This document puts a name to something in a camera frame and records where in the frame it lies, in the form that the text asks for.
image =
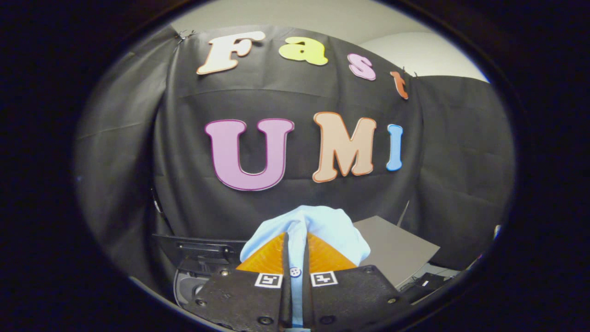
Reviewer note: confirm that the light blue shirt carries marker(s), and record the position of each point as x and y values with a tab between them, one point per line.
322	223

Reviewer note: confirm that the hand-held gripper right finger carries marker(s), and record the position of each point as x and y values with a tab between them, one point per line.
355	295

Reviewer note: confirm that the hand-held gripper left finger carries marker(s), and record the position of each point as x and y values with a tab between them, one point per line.
239	295

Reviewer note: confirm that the black backdrop cloth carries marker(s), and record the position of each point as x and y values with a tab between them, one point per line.
276	92

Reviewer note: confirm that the beige cabinet with dark top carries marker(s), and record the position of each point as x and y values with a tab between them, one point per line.
396	249

